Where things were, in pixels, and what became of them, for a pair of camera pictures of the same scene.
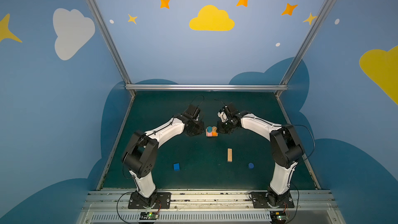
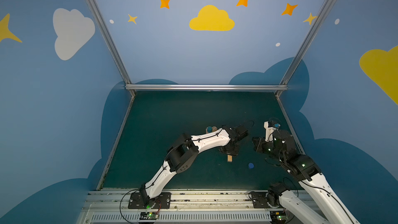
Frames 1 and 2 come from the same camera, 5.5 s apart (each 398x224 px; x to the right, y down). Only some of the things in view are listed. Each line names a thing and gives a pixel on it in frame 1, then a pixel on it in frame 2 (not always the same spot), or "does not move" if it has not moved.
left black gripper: (195, 129) -> (229, 148)
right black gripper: (224, 127) -> (259, 144)
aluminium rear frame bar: (207, 87) does not move
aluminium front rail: (111, 207) does not move
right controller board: (279, 216) does not move
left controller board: (148, 215) does not move
